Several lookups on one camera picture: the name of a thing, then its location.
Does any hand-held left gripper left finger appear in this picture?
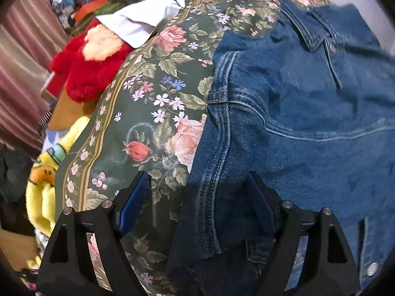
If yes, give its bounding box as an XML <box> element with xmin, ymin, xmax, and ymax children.
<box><xmin>35</xmin><ymin>171</ymin><xmax>152</xmax><ymax>296</ymax></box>

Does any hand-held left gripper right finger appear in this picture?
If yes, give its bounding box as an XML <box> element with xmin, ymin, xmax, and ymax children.
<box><xmin>247</xmin><ymin>171</ymin><xmax>361</xmax><ymax>296</ymax></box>

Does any blue denim jacket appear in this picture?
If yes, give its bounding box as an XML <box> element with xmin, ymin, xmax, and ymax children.
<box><xmin>165</xmin><ymin>0</ymin><xmax>395</xmax><ymax>296</ymax></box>

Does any pile of assorted clothes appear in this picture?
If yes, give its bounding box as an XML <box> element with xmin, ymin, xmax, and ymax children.
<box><xmin>52</xmin><ymin>0</ymin><xmax>96</xmax><ymax>28</ymax></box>

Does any green floral bedspread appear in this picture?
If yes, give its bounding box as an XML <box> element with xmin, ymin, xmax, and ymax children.
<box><xmin>62</xmin><ymin>0</ymin><xmax>337</xmax><ymax>296</ymax></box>

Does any yellow plush toy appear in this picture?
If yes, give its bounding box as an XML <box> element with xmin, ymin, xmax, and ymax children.
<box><xmin>26</xmin><ymin>115</ymin><xmax>90</xmax><ymax>236</ymax></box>

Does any black cloth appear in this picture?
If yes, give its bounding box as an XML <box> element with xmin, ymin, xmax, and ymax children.
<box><xmin>0</xmin><ymin>149</ymin><xmax>33</xmax><ymax>204</ymax></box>

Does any red plush toy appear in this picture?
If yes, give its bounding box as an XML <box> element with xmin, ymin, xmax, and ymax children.
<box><xmin>49</xmin><ymin>23</ymin><xmax>135</xmax><ymax>104</ymax></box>

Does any striped maroon curtain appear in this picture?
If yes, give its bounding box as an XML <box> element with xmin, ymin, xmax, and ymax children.
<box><xmin>0</xmin><ymin>0</ymin><xmax>70</xmax><ymax>158</ymax></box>

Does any white cloth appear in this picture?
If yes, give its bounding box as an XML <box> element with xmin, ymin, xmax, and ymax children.
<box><xmin>94</xmin><ymin>0</ymin><xmax>192</xmax><ymax>48</ymax></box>

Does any green patterned cloth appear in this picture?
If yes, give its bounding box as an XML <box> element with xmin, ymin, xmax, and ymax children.
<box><xmin>69</xmin><ymin>0</ymin><xmax>124</xmax><ymax>34</ymax></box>

